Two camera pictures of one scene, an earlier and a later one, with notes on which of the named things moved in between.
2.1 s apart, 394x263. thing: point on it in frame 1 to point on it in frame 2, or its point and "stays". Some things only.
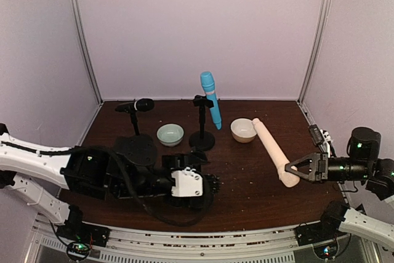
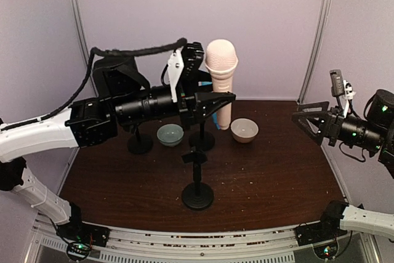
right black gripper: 322,167 to 333,125
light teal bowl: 170,135 stays
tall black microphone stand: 202,140 stays
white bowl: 243,130 stays
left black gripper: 180,161 to 187,106
